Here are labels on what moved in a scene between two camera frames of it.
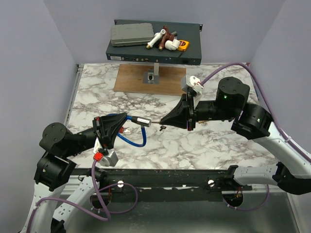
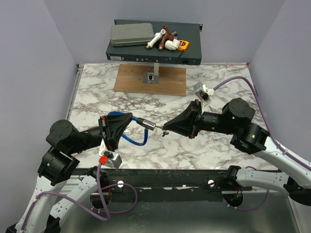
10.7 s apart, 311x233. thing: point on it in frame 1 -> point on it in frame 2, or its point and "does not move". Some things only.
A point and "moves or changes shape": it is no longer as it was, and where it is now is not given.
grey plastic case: (131, 34) does not move
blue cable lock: (142, 122) moves or changes shape
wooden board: (130, 79) does not move
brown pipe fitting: (166, 37) does not move
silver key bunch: (162, 127) moves or changes shape
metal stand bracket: (152, 76) does not move
